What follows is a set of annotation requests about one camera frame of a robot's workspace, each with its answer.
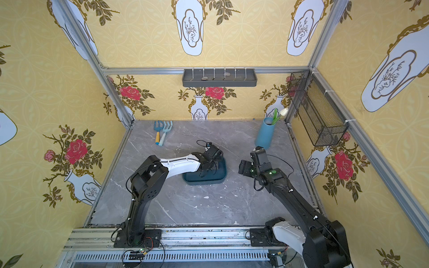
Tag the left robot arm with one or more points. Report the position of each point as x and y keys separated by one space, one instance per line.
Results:
x=147 y=182

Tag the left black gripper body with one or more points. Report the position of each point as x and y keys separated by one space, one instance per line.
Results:
x=210 y=163

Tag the teal cylindrical vase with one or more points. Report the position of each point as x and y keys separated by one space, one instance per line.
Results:
x=265 y=134

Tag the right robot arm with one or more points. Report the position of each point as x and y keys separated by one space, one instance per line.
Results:
x=321 y=243

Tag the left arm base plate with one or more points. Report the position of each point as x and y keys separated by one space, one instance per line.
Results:
x=150 y=238

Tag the white tulip flower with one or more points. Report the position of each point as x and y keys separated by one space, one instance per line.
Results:
x=279 y=114

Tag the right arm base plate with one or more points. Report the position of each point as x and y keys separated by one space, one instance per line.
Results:
x=264 y=237

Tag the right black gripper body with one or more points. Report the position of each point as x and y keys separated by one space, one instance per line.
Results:
x=247 y=167

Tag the blue garden rake yellow handle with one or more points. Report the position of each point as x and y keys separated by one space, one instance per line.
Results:
x=158 y=126

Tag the black wire mesh basket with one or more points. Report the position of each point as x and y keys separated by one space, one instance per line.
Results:
x=321 y=117

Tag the light blue garden fork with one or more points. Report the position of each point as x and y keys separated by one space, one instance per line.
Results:
x=168 y=125

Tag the teal plastic storage box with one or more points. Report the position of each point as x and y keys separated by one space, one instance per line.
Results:
x=193 y=178

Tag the grey wall shelf tray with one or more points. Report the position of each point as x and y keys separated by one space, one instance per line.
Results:
x=219 y=77

